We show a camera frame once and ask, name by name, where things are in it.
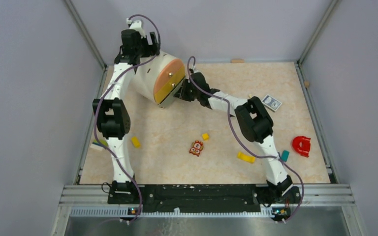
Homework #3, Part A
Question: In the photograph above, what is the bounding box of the cream round drawer organizer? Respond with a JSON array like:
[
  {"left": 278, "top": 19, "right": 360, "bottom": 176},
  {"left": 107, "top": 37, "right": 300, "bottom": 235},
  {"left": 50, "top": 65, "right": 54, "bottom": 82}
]
[{"left": 131, "top": 51, "right": 186, "bottom": 108}]

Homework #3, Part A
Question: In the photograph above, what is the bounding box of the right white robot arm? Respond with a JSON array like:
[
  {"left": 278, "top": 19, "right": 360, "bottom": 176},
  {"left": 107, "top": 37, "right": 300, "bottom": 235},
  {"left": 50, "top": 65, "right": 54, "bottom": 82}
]
[{"left": 178, "top": 56, "right": 299, "bottom": 203}]

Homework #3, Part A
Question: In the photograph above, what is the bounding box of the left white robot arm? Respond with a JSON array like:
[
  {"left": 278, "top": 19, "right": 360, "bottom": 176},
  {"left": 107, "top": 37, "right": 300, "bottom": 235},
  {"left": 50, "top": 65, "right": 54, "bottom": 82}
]
[{"left": 93, "top": 14, "right": 161, "bottom": 203}]

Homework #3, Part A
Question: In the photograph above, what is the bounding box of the small yellow cube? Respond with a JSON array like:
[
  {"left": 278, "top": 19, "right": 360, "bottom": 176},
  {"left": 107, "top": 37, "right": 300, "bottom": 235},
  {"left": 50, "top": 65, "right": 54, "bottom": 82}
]
[{"left": 201, "top": 133, "right": 209, "bottom": 141}]

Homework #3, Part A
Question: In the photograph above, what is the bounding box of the red owl number toy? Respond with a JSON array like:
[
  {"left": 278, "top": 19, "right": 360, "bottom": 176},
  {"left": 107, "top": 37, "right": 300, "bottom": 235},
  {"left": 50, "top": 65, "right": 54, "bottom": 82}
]
[{"left": 189, "top": 140, "right": 204, "bottom": 157}]

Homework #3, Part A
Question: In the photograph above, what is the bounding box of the yellow wedge block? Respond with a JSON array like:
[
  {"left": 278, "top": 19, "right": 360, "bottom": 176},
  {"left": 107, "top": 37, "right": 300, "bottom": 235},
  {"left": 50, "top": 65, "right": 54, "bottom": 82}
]
[{"left": 131, "top": 136, "right": 141, "bottom": 148}]

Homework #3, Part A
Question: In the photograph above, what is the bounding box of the yellow arch block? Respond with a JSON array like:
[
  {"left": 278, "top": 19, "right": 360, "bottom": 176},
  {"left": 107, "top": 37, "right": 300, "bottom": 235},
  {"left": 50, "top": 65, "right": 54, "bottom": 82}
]
[{"left": 237, "top": 152, "right": 256, "bottom": 164}]

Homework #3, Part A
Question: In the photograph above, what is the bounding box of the green white blue lego stack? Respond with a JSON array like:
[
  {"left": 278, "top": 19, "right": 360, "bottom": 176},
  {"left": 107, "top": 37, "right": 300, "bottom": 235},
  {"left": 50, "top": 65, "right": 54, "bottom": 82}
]
[{"left": 90, "top": 139, "right": 108, "bottom": 151}]

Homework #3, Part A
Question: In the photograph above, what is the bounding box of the teal block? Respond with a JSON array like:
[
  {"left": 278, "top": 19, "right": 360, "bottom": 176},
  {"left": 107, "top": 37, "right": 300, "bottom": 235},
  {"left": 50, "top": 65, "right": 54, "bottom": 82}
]
[{"left": 281, "top": 150, "right": 290, "bottom": 162}]

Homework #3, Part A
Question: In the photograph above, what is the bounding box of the red horseshoe toy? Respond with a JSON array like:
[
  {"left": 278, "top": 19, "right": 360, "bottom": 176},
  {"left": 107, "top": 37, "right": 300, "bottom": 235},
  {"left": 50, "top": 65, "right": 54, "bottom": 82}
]
[{"left": 291, "top": 136, "right": 311, "bottom": 158}]

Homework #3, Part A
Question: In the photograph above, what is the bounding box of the wooden peg at wall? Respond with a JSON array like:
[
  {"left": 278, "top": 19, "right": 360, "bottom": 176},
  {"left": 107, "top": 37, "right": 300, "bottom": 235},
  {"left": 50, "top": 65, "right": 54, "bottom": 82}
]
[{"left": 230, "top": 59, "right": 245, "bottom": 63}]

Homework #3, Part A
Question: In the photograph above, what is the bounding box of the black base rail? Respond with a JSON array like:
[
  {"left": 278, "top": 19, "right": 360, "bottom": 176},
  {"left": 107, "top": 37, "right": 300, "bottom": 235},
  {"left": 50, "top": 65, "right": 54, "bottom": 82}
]
[{"left": 107, "top": 182, "right": 301, "bottom": 213}]

